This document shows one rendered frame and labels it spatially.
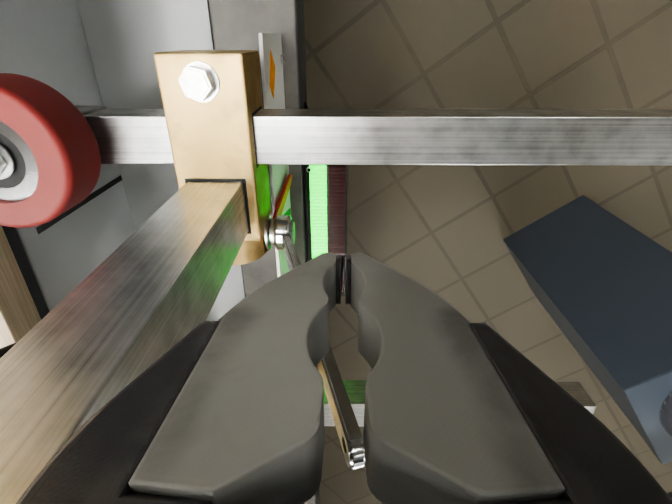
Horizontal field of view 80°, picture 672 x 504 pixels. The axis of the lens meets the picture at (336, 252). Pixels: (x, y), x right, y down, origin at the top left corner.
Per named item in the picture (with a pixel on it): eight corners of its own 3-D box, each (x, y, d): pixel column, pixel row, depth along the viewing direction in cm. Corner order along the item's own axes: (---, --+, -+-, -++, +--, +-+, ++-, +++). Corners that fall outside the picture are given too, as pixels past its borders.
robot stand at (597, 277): (582, 194, 117) (785, 325, 64) (610, 256, 126) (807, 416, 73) (502, 239, 123) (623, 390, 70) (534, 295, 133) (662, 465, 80)
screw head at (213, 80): (217, 61, 22) (210, 62, 21) (222, 101, 23) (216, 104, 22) (179, 61, 22) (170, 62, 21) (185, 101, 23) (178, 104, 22)
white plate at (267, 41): (284, 33, 37) (266, 32, 28) (297, 279, 49) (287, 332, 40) (277, 33, 37) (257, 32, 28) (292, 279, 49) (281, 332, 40)
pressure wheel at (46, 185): (140, 64, 29) (33, 78, 19) (163, 173, 33) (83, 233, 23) (30, 64, 29) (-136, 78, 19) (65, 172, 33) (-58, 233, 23)
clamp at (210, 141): (259, 49, 26) (243, 52, 22) (274, 236, 33) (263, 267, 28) (173, 49, 26) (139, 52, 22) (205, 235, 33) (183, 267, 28)
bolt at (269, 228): (306, 162, 41) (291, 224, 28) (307, 186, 42) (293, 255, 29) (287, 162, 41) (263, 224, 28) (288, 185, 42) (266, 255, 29)
